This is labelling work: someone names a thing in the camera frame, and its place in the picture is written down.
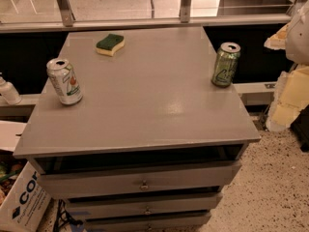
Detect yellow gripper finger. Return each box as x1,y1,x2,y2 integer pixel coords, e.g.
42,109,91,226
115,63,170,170
266,65,309,131
264,23,289,50

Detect green soda can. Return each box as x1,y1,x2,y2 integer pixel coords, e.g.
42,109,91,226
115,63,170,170
211,42,240,87

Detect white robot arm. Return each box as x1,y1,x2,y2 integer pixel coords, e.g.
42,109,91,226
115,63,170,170
264,1,309,131

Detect white 7up can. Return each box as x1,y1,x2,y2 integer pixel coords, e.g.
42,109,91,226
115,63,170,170
46,58,83,105

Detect grey drawer cabinet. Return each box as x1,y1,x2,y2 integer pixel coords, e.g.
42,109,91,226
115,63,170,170
13,26,262,232

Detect bottom grey drawer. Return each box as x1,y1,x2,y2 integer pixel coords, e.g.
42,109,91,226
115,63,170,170
85,211,211,232

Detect grey drawer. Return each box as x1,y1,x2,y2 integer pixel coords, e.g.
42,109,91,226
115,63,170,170
85,211,211,232
67,192,222,219
39,160,241,199

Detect green yellow sponge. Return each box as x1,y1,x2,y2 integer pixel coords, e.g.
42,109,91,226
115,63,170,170
96,34,125,56

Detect middle grey drawer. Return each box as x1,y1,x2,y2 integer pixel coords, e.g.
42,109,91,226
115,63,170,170
67,192,222,219

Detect top grey drawer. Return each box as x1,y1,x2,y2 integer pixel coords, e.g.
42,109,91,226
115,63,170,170
39,160,241,199

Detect white plastic bottle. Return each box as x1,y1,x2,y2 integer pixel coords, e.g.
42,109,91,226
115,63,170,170
0,75,21,104

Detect white cardboard box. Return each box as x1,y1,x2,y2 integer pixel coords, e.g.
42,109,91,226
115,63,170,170
0,121,51,232

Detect metal window frame rail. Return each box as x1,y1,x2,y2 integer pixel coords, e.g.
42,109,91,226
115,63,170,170
0,0,308,33

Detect black cables under cabinet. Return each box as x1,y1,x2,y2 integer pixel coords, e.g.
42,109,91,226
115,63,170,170
52,199,85,232

